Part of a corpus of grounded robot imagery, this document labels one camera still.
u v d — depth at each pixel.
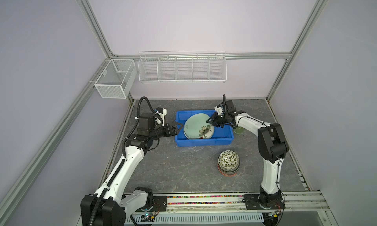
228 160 0.81
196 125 0.99
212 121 0.87
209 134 0.95
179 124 1.04
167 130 0.67
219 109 0.93
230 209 0.74
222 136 1.02
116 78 1.05
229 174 0.77
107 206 0.38
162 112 0.70
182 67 0.99
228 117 0.76
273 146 0.54
